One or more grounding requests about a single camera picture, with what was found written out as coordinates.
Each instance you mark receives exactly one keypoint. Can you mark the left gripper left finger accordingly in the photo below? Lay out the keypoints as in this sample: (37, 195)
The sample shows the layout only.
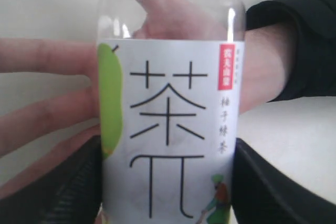
(69, 193)

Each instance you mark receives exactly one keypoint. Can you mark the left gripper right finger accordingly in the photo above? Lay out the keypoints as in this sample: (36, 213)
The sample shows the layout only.
(263, 194)

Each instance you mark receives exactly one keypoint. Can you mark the tea bottle with camel label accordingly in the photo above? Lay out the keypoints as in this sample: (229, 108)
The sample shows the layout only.
(169, 87)

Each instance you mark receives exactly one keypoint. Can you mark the black sleeved forearm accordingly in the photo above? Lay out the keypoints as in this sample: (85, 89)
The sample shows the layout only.
(290, 51)

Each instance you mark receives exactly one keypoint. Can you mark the person's open hand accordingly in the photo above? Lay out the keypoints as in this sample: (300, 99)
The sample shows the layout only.
(25, 125)

